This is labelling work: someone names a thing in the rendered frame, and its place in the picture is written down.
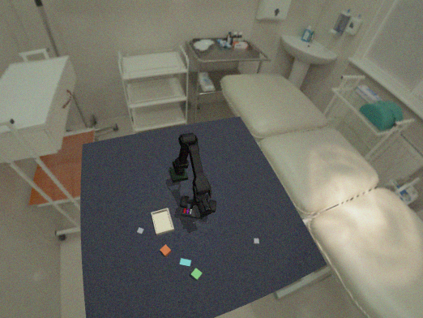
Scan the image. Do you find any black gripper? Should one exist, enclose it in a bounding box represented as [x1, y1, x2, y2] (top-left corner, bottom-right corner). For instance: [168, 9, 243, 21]
[180, 196, 216, 213]

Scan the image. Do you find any beige rectangular tray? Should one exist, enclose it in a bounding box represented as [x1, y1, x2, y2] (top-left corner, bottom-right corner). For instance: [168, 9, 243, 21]
[151, 208, 174, 235]

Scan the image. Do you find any green cube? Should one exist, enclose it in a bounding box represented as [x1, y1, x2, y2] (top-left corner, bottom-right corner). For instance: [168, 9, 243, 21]
[191, 268, 202, 280]

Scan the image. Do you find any small light blue rectangular block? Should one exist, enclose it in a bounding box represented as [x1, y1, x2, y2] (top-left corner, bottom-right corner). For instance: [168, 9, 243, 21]
[180, 258, 191, 267]

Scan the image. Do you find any orange-brown cube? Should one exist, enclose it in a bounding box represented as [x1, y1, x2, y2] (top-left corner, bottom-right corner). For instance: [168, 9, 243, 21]
[160, 244, 172, 257]

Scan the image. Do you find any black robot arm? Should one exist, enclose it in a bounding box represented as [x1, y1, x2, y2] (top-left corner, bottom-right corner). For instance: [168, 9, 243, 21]
[172, 133, 212, 218]

